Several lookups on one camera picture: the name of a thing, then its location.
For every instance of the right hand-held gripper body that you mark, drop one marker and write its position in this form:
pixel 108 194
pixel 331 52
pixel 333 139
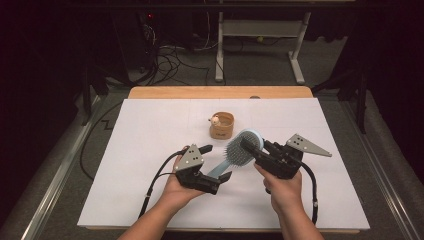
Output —
pixel 281 163

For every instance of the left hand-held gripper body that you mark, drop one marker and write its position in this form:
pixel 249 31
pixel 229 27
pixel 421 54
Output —
pixel 190 160

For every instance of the light blue hairbrush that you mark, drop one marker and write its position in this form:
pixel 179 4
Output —
pixel 237 154

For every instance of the person's right hand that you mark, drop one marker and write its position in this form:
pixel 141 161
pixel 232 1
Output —
pixel 285 193

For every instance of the person's left hand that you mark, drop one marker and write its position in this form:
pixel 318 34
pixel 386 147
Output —
pixel 176 191

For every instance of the tan cup with small figurine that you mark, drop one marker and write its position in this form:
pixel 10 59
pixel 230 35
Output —
pixel 221 132

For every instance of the white table mat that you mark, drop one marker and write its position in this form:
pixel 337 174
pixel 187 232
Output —
pixel 133 150

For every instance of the wooden table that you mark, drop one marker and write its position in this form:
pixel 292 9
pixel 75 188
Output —
pixel 216 92

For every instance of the dark tripod stand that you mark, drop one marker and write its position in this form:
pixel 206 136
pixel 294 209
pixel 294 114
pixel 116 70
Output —
pixel 87 100
pixel 361 106

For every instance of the small yellow ball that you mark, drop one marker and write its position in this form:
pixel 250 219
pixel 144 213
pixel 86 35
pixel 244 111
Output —
pixel 260 39

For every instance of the dark computer tower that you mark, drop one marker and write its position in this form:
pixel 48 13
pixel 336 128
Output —
pixel 146 33

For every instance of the dark curtain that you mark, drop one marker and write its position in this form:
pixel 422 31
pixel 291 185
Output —
pixel 396 83
pixel 33 83

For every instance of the metal floor rail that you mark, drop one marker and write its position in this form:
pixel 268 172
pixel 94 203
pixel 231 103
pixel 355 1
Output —
pixel 60 173
pixel 383 186

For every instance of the white metal stand frame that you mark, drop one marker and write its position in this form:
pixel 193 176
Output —
pixel 263 28

